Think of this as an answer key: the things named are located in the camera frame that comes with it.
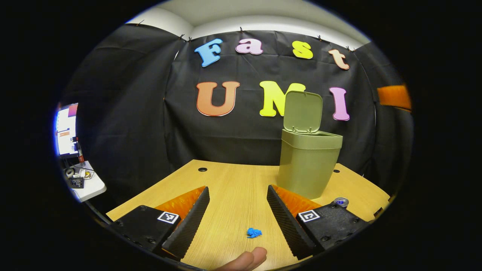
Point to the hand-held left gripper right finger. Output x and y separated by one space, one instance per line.
286 222

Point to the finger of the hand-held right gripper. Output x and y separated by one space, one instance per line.
393 97

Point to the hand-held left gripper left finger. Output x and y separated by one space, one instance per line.
192 220

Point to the blue paper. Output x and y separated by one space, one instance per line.
254 233

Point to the blue silver pop can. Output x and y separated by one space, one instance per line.
341 202

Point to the green desktop garbage bin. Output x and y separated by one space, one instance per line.
307 165

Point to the wooden desktop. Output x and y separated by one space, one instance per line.
233 188

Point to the white side table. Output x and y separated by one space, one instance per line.
94 186

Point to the black mesh basket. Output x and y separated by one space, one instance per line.
76 182

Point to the black backdrop cloth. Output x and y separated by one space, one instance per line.
131 113

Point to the tape roll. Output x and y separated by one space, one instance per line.
69 172

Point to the computer monitor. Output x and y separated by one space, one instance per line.
67 130

